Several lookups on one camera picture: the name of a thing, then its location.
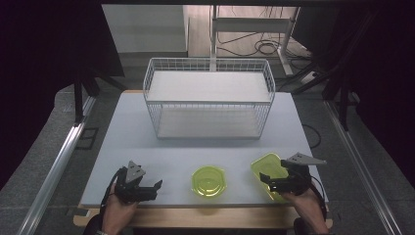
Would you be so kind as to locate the person's right hand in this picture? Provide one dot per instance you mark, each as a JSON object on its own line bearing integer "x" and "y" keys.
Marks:
{"x": 308, "y": 209}

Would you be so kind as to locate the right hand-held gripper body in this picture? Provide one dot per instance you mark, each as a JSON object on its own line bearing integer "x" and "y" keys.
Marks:
{"x": 298, "y": 178}

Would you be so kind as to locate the aluminium rail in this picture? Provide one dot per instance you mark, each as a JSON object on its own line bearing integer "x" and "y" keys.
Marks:
{"x": 54, "y": 173}
{"x": 359, "y": 169}

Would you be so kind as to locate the white metal desk frame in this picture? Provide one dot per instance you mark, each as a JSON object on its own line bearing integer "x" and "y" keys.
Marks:
{"x": 251, "y": 24}

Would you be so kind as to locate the person's left hand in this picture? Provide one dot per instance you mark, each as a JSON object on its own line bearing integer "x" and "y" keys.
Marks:
{"x": 119, "y": 213}

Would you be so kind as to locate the round green plastic container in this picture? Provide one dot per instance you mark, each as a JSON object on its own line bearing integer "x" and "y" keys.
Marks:
{"x": 208, "y": 182}

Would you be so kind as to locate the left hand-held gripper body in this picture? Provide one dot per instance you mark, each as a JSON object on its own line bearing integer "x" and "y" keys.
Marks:
{"x": 129, "y": 187}

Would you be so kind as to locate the white power strip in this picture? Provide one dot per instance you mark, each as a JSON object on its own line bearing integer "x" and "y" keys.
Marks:
{"x": 308, "y": 78}

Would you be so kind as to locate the black metal stand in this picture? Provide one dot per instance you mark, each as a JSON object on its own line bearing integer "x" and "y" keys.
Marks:
{"x": 342, "y": 98}
{"x": 78, "y": 98}

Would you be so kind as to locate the white cabinet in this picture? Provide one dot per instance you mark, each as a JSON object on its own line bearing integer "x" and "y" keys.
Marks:
{"x": 145, "y": 29}

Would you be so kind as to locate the rectangular green plastic container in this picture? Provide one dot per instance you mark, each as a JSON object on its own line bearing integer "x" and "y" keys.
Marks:
{"x": 267, "y": 164}

